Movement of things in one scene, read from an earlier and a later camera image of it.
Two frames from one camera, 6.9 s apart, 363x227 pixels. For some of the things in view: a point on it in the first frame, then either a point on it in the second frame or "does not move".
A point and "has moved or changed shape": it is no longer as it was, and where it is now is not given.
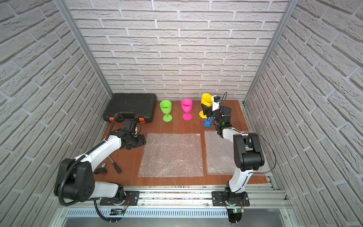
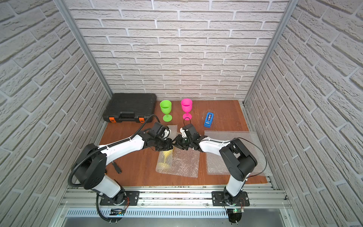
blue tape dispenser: x=208 y=121 does not move
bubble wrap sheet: x=172 y=155 has moved or changed shape
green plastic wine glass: x=166 y=106 does not move
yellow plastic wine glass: x=206 y=100 -> x=165 y=165
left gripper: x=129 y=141 -> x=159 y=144
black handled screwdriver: x=119 y=171 does not move
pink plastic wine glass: x=186 y=105 does not move
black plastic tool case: x=140 y=107 does not move
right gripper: x=208 y=110 -> x=177 y=142
